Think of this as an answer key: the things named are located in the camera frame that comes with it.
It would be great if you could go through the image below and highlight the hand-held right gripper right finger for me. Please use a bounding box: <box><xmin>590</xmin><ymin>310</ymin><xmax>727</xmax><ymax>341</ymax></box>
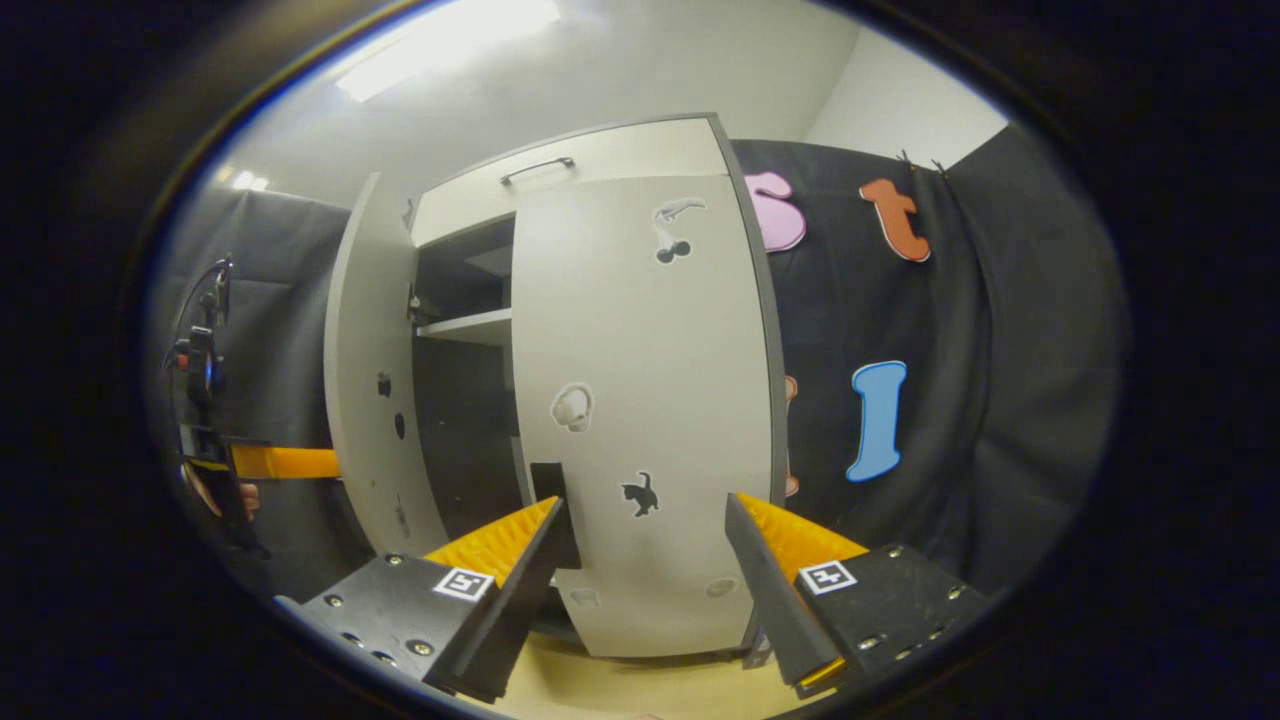
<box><xmin>725</xmin><ymin>492</ymin><xmax>991</xmax><ymax>698</ymax></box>

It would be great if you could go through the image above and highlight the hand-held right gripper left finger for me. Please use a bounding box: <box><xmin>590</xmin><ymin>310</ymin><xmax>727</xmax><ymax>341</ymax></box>
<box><xmin>300</xmin><ymin>497</ymin><xmax>567</xmax><ymax>703</ymax></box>

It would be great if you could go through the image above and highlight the white cabinet drawer front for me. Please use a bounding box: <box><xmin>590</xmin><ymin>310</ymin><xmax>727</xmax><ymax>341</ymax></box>
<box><xmin>410</xmin><ymin>117</ymin><xmax>731</xmax><ymax>248</ymax></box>

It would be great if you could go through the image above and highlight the white grey shoe cabinet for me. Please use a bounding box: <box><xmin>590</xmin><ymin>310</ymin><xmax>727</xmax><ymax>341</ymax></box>
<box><xmin>405</xmin><ymin>113</ymin><xmax>791</xmax><ymax>661</ymax></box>

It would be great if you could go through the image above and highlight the white cabinet shelf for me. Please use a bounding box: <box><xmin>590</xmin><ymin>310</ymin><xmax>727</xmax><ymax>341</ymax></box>
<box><xmin>416</xmin><ymin>308</ymin><xmax>514</xmax><ymax>347</ymax></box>

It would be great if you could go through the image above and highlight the white cabinet door calendar sticker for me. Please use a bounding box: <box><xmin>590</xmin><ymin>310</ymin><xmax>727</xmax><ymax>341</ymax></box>
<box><xmin>510</xmin><ymin>175</ymin><xmax>786</xmax><ymax>658</ymax></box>

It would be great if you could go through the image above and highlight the ceiling light panel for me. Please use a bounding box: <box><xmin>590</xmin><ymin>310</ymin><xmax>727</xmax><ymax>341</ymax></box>
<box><xmin>335</xmin><ymin>0</ymin><xmax>561</xmax><ymax>103</ymax></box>

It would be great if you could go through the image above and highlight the white cabinet door camera sticker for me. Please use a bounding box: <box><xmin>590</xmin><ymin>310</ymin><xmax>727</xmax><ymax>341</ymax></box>
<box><xmin>323</xmin><ymin>172</ymin><xmax>451</xmax><ymax>558</ymax></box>

